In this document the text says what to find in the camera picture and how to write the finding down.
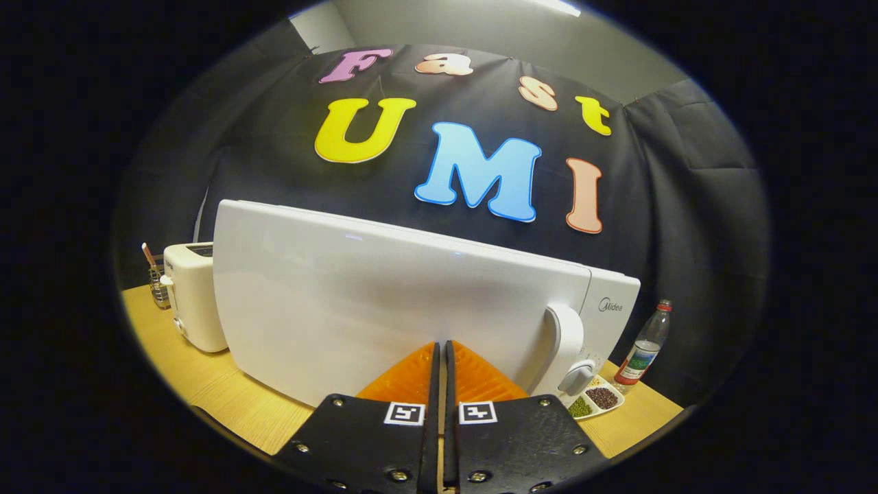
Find wire mesh utensil holder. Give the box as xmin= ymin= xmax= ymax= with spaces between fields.
xmin=149 ymin=255 xmax=171 ymax=309

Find white toaster oven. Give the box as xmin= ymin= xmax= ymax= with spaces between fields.
xmin=213 ymin=199 xmax=641 ymax=409

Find clear plastic bottle red cap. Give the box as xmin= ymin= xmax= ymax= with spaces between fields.
xmin=613 ymin=299 xmax=673 ymax=393

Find white divided bean dish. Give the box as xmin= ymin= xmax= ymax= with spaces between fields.
xmin=567 ymin=374 xmax=625 ymax=421

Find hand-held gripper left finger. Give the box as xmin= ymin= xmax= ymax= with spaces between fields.
xmin=273 ymin=341 xmax=440 ymax=494

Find ceiling light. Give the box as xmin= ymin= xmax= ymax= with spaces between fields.
xmin=528 ymin=0 xmax=582 ymax=18

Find white bread toaster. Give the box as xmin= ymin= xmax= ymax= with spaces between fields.
xmin=160 ymin=242 xmax=229 ymax=353

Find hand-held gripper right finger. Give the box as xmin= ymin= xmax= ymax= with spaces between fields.
xmin=444 ymin=340 xmax=611 ymax=494

